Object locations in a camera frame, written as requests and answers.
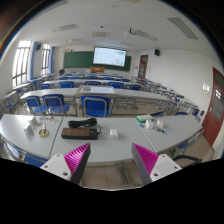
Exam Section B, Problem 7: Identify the green and white box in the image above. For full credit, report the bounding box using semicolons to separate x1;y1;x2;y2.
136;114;154;123

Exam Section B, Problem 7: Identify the yellow tape roll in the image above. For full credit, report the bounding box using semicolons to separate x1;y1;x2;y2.
38;128;50;138

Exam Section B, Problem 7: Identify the small white carton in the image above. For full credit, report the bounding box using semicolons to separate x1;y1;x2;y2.
145;119;155;130
155;118;165;129

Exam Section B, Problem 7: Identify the dark brown power strip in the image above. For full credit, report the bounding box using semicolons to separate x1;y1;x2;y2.
60;127;99;140

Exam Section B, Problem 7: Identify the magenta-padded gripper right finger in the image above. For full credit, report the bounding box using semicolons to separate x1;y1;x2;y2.
130;142;183;186

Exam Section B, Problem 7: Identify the tall window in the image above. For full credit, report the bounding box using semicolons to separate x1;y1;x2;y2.
40;43;52;75
12;40;33;88

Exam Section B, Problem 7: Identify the projection screen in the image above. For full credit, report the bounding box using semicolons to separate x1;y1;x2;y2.
92;46;128;68

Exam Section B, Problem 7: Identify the coiled black cable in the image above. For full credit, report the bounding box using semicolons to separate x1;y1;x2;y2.
68;117;102;135

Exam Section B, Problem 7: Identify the ceiling projector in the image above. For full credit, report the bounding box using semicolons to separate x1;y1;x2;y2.
122;28;136;37

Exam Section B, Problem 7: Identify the brown door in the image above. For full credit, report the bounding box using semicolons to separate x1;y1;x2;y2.
137;54;149;80

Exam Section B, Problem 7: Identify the orange lectern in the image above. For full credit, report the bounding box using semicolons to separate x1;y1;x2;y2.
90;66;106;73

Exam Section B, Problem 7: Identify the group of ceiling lights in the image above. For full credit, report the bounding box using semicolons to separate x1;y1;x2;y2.
51;16;199;43

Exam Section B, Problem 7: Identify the green blackboard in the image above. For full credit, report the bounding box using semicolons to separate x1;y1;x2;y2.
63;50;132;72

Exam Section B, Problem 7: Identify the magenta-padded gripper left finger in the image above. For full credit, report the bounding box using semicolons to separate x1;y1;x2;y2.
39;142;92;185

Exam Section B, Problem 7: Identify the red-brown door with window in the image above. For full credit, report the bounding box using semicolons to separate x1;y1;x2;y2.
201;67;224;147

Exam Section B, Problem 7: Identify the group of blue chairs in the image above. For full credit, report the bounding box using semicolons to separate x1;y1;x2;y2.
3;71;206;123

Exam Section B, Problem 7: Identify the group of grey classroom desks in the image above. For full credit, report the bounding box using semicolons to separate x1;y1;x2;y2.
1;71;201;118

